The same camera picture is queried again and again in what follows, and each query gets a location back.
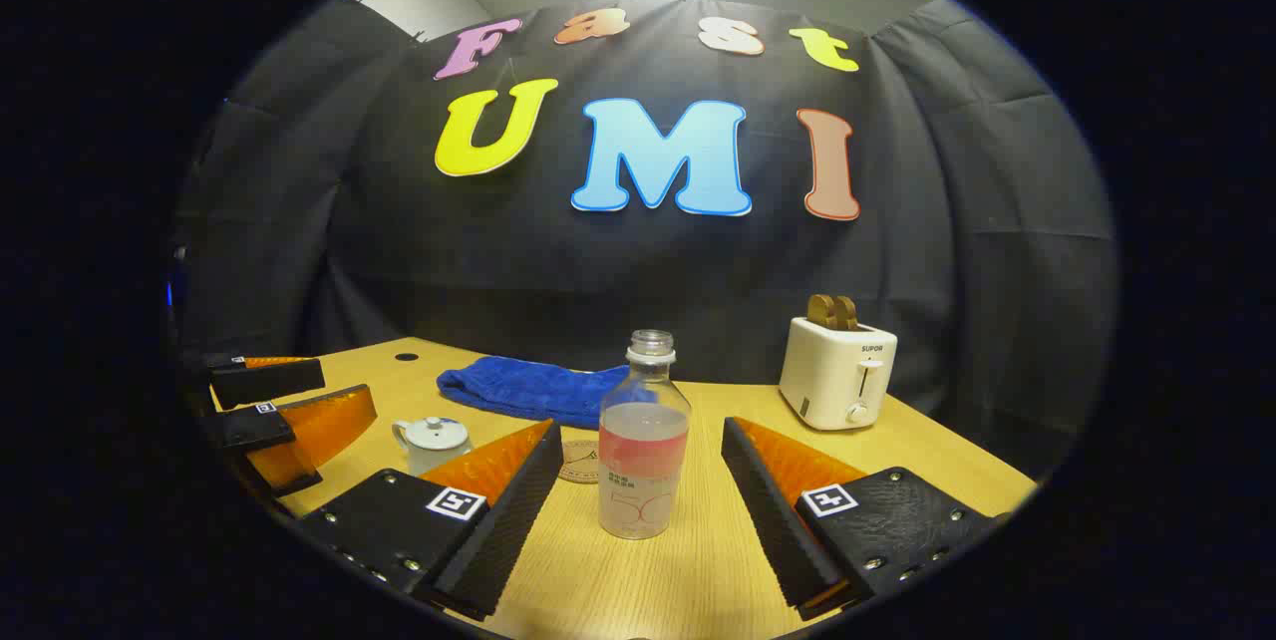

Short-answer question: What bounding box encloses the blue towel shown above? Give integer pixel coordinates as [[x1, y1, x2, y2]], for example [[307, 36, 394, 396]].
[[437, 356, 631, 430]]

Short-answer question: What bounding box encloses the white toaster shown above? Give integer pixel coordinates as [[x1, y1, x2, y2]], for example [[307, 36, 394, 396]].
[[779, 316, 898, 432]]

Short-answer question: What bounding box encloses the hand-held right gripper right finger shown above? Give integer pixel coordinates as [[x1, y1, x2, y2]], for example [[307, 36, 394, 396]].
[[720, 416, 1013, 623]]

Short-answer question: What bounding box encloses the round cork coaster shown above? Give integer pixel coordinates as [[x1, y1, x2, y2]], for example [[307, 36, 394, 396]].
[[558, 436, 603, 484]]

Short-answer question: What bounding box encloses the white ceramic teacup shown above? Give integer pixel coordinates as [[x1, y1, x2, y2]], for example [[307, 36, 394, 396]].
[[392, 418, 474, 477]]

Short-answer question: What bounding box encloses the clear water bottle pink label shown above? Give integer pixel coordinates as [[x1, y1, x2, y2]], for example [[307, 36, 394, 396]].
[[598, 329, 692, 541]]

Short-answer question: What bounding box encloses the white teacup lid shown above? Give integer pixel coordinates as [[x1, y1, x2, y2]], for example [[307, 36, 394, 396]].
[[413, 416, 470, 449]]

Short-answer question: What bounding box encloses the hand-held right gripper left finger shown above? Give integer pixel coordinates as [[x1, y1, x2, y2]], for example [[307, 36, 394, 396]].
[[296, 419, 565, 623]]

